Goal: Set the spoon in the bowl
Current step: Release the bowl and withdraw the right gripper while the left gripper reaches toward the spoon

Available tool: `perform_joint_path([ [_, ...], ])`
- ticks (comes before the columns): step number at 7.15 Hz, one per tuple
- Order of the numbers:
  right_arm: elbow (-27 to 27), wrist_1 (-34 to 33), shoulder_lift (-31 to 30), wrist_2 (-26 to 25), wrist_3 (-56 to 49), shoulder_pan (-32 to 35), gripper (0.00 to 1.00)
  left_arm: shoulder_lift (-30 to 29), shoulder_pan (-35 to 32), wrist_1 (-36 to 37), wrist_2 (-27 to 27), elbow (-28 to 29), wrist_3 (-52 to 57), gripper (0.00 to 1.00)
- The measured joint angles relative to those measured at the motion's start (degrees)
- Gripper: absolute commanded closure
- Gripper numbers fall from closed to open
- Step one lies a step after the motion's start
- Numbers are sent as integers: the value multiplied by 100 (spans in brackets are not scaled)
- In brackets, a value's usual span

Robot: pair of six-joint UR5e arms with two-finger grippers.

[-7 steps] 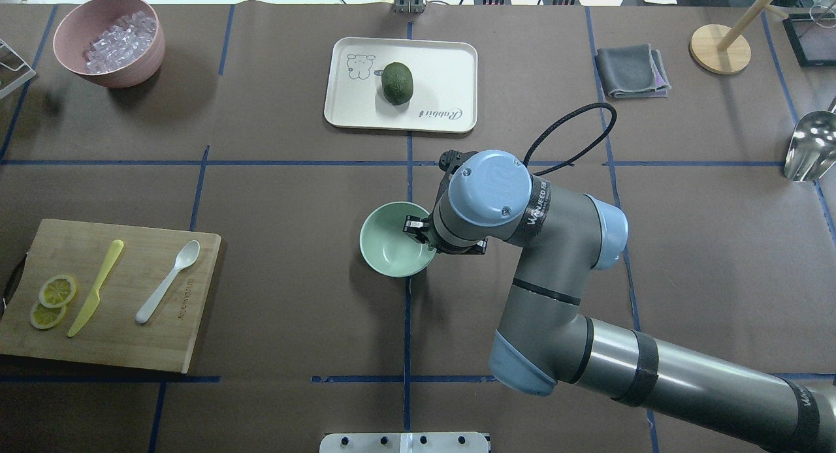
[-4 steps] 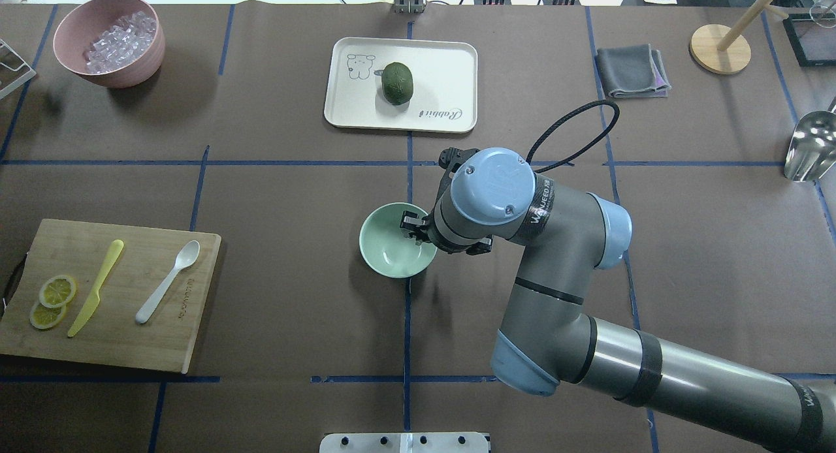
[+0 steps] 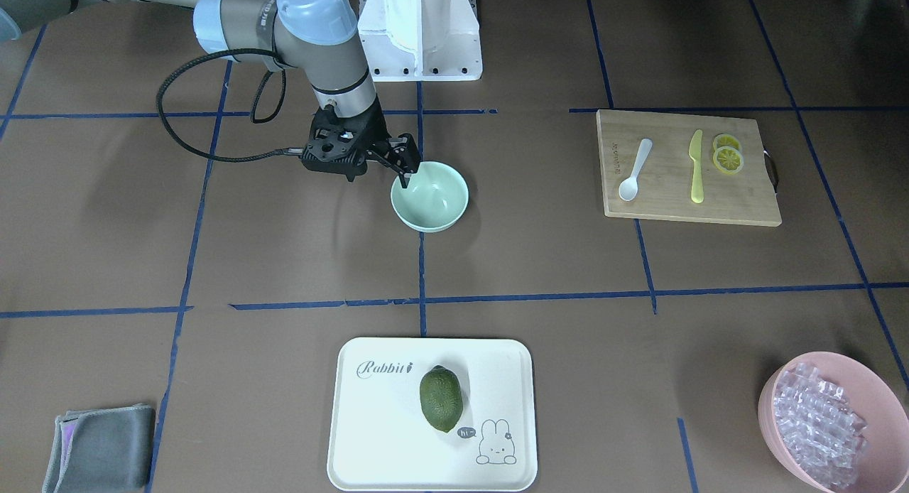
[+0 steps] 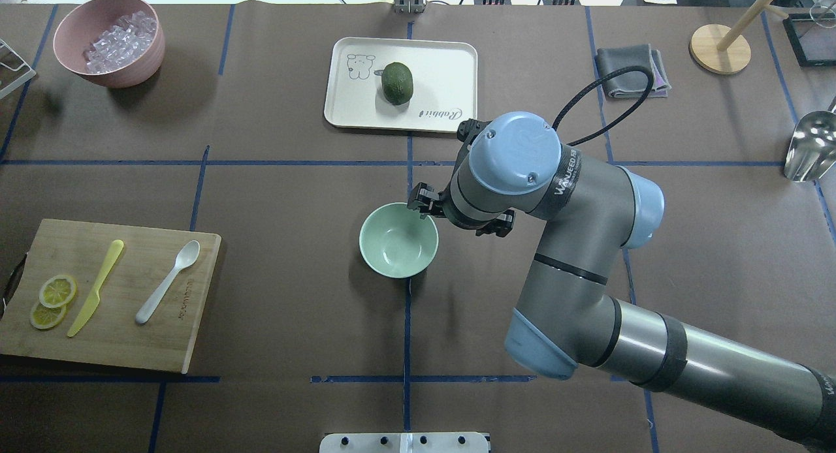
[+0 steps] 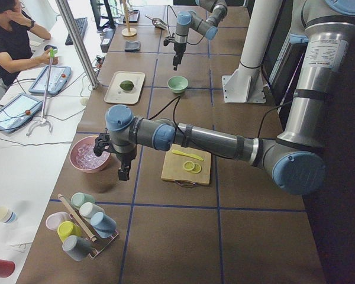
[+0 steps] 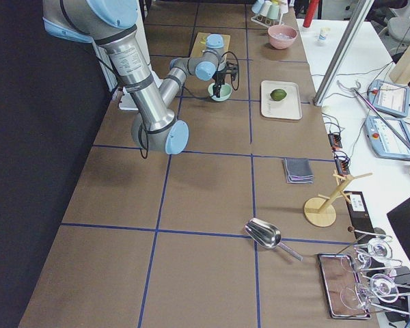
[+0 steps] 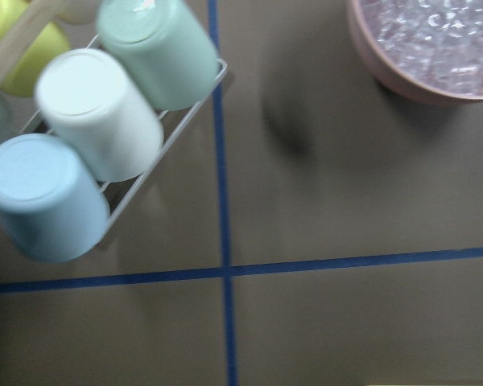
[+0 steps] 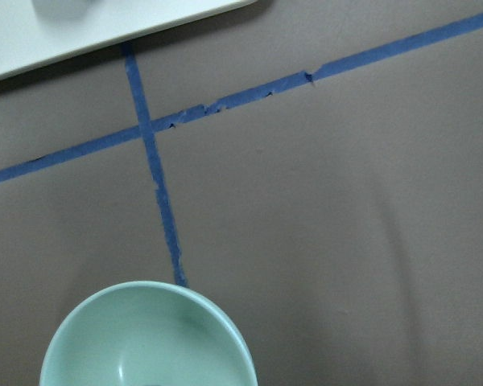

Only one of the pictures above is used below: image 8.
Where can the white rabbit tray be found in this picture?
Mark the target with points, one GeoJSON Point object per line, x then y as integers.
{"type": "Point", "coordinates": [38, 33]}

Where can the light green bowl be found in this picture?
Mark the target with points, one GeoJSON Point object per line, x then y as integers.
{"type": "Point", "coordinates": [147, 333]}

